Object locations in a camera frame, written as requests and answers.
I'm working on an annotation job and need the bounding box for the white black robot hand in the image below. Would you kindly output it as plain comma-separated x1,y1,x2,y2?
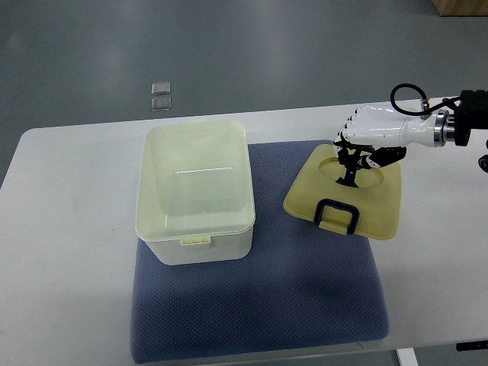
333,105,454,187

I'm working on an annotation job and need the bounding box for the yellow box lid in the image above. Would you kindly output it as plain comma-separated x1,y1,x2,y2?
283,144,402,240

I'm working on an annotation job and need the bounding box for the cardboard box corner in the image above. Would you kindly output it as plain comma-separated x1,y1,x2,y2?
432,0,487,17

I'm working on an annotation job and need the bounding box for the white storage box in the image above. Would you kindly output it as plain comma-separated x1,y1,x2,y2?
136,121,255,265

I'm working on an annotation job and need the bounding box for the blue grey cushion mat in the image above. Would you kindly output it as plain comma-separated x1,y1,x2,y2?
130,140,389,364

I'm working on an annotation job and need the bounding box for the upper floor metal plate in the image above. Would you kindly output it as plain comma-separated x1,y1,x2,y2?
151,81,171,95

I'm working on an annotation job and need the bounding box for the black table bracket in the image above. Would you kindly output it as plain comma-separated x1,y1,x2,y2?
456,340,488,352

